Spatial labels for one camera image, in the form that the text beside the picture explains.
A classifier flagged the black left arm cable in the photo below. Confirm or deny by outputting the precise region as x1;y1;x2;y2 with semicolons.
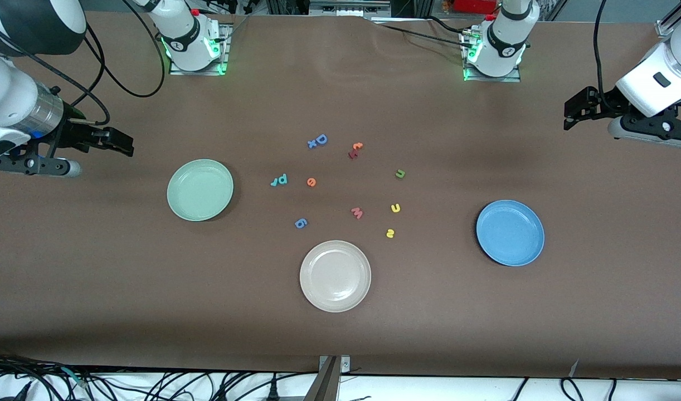
594;0;620;106

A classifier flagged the blue plate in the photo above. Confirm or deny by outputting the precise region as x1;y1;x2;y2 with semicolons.
476;200;545;267

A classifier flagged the beige plate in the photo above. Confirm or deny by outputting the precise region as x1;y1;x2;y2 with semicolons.
299;240;372;313

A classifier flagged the metal table bracket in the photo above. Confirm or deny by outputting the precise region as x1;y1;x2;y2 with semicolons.
304;355;352;401

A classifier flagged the red box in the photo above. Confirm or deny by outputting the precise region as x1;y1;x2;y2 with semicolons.
452;0;500;14

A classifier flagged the grey metal frame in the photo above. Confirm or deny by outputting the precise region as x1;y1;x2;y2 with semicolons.
309;0;392;17

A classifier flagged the brown table cover sheet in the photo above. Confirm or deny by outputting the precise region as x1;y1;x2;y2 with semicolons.
0;10;681;380

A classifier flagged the black cable connector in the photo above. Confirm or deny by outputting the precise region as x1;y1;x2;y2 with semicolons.
0;380;33;401

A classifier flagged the aluminium frame profile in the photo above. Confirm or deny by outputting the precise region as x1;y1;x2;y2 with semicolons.
655;0;681;37

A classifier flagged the teal tipped floor cable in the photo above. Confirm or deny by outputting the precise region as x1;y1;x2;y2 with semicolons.
59;366;90;389

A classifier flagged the green plate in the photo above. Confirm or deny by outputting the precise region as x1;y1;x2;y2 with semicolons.
167;159;235;222

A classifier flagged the black base cable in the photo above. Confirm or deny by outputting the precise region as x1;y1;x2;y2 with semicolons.
374;16;478;51

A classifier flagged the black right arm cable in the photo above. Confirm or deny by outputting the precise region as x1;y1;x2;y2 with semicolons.
17;0;168;126

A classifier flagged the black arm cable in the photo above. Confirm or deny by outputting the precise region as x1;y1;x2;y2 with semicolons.
17;0;168;126
594;0;620;106

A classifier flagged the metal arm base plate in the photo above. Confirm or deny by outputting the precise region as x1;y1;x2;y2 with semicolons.
169;22;231;76
460;28;522;83

